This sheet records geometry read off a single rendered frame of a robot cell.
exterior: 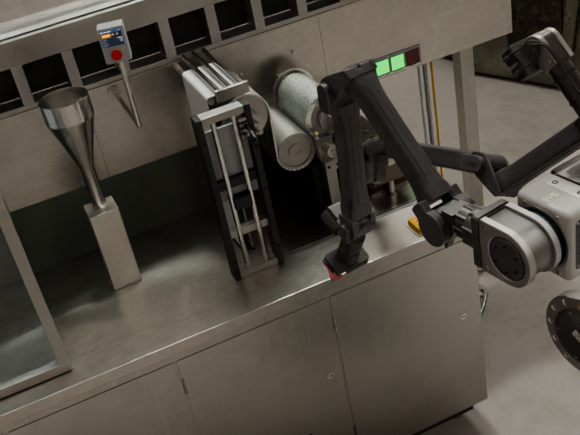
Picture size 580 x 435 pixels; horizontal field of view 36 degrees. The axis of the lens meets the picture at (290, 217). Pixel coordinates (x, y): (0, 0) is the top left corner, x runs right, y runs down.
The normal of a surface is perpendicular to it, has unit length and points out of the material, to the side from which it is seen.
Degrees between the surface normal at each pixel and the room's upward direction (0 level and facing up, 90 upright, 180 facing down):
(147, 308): 0
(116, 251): 90
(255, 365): 90
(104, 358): 0
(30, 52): 90
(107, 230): 90
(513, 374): 0
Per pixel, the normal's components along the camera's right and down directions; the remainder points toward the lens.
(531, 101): -0.18, -0.83
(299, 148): 0.40, 0.44
